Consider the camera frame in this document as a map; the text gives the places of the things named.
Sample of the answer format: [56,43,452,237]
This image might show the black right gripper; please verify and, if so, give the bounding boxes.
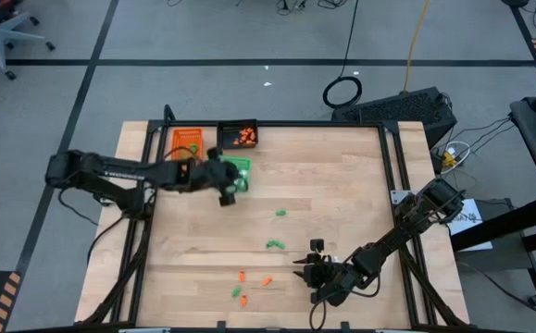
[293,239,348,306]

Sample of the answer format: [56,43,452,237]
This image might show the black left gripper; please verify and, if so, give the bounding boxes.
[192,146,250,207]

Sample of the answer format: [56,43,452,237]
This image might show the green plastic basket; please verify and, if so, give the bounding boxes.
[218,155,254,193]

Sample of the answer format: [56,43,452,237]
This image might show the black plastic basket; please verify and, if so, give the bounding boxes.
[215,118,259,150]

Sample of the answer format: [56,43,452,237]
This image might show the orange plastic basket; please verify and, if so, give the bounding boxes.
[170,128,205,163]

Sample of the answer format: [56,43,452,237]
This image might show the white paper sign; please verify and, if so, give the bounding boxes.
[445,198,494,253]

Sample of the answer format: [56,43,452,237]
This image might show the black computer case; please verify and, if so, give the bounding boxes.
[330,86,458,149]

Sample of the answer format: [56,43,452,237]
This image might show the black aluminium table frame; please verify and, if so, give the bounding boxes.
[75,104,470,332]

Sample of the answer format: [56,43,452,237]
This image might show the black hanging cable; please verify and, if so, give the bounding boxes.
[321,0,364,110]

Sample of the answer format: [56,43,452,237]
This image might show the black cable bundle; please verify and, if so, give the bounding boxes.
[80,216,156,325]
[394,244,457,326]

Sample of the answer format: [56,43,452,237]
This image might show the yellow hanging cable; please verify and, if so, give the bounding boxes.
[403,0,431,93]

